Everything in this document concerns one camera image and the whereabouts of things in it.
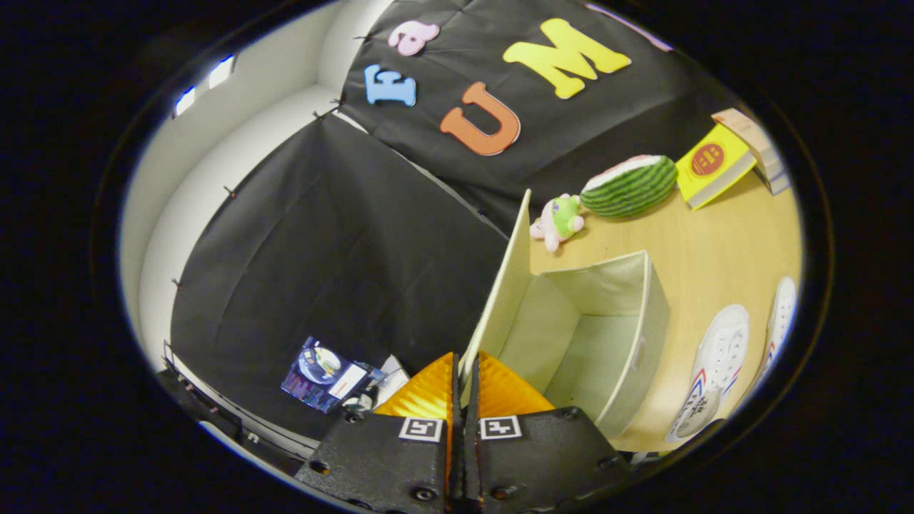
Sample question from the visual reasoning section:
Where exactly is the black backdrop cloth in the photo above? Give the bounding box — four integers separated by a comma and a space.
168, 0, 736, 443

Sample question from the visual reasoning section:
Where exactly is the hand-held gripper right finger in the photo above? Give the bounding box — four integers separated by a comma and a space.
461, 350, 633, 514

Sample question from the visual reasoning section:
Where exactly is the beige fabric storage box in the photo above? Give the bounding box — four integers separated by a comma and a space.
458, 188, 672, 440

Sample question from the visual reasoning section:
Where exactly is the pink and green plush toy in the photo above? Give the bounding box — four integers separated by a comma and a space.
529, 193, 586, 253

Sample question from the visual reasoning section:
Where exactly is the yellow book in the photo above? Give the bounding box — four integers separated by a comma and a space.
675, 123, 758, 211

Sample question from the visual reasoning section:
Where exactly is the blue printed packet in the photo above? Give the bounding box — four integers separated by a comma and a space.
281, 336, 386, 415

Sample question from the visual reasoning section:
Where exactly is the white paper sheet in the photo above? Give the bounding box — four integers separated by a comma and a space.
377, 354, 411, 392

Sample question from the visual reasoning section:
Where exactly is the white canvas shoe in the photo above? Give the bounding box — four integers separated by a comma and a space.
750, 276, 798, 390
666, 304, 750, 444

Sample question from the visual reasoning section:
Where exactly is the watermelon slice plush toy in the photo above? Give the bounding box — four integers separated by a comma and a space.
580, 154, 679, 218

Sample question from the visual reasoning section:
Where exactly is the tan cover book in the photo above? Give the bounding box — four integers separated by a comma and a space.
712, 107, 780, 166

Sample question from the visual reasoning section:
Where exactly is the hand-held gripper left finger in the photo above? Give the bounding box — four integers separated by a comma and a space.
294, 351, 458, 514

